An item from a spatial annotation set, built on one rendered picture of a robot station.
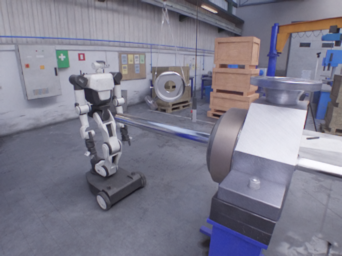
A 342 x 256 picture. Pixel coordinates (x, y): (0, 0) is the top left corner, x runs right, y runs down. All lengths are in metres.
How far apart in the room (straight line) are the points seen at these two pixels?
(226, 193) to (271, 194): 0.13
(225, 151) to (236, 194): 0.22
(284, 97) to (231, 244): 0.55
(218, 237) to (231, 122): 0.43
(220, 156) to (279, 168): 0.23
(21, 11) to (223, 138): 5.33
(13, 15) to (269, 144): 5.43
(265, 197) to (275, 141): 0.18
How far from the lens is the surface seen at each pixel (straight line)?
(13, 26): 5.53
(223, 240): 0.77
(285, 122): 0.72
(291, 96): 0.79
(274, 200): 0.61
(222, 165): 0.79
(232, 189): 0.61
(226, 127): 0.79
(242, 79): 5.04
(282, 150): 0.67
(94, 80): 1.93
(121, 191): 2.20
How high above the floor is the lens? 1.47
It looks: 19 degrees down
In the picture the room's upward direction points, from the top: straight up
